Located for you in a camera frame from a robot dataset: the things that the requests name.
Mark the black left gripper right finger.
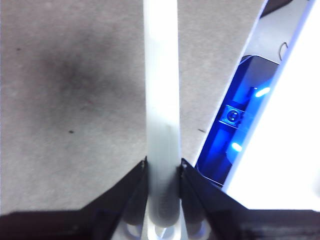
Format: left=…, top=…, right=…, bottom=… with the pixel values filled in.
left=178, top=157, right=320, bottom=240

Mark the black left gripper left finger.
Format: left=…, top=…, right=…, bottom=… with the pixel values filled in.
left=0, top=157, right=150, bottom=240

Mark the grey-handled sponge cup brush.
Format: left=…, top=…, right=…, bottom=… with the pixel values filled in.
left=142, top=0, right=185, bottom=240

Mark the small metal lens bracket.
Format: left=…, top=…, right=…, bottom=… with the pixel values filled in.
left=219, top=104, right=247, bottom=126

